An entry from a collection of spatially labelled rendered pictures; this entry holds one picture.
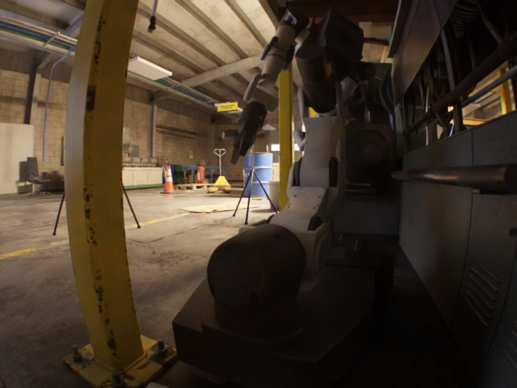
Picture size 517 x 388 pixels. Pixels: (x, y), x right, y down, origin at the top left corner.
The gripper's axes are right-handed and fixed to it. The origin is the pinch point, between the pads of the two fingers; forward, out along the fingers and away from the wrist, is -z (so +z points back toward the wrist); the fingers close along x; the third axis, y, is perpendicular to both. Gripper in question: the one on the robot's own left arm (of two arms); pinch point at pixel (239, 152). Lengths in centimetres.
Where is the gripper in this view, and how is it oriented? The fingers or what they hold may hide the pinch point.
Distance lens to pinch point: 89.5
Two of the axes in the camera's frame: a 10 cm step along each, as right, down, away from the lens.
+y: -8.9, -3.7, -2.7
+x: -3.5, 1.5, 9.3
